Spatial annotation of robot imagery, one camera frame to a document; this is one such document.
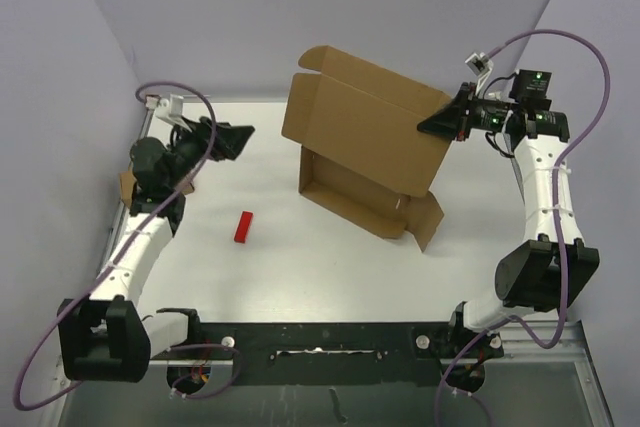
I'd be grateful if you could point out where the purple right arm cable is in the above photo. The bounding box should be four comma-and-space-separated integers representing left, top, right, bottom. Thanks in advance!
430, 29, 612, 427

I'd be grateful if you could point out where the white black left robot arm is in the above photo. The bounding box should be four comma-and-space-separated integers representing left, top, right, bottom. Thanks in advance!
58, 117, 255, 382

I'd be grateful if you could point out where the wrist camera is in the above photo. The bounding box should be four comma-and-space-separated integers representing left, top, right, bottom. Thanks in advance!
465, 52, 494, 88
144, 94, 184, 125

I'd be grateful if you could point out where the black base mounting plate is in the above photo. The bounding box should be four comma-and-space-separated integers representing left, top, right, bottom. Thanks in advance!
155, 322, 504, 387

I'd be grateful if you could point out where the aluminium frame rail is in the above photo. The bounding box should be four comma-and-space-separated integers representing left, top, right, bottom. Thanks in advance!
54, 94, 600, 396

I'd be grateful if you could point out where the brown cardboard box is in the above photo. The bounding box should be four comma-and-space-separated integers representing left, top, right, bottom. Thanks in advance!
281, 45, 451, 250

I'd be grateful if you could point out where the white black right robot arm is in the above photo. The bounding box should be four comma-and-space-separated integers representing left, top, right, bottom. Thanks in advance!
417, 70, 600, 356

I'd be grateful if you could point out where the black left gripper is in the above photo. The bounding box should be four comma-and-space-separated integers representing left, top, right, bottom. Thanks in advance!
166, 115, 255, 189

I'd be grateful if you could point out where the small folded cardboard box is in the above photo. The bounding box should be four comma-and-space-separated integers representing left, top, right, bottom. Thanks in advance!
119, 170, 175, 208

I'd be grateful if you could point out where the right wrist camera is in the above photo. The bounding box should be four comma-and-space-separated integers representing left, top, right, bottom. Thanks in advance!
465, 52, 494, 88

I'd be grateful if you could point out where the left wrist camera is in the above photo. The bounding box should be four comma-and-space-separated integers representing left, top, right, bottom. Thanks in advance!
144, 94, 184, 125

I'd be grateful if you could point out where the red rectangular block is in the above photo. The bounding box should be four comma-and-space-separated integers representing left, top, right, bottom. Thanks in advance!
234, 211, 254, 244

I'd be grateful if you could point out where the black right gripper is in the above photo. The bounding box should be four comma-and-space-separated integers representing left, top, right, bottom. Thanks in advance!
417, 83, 517, 143

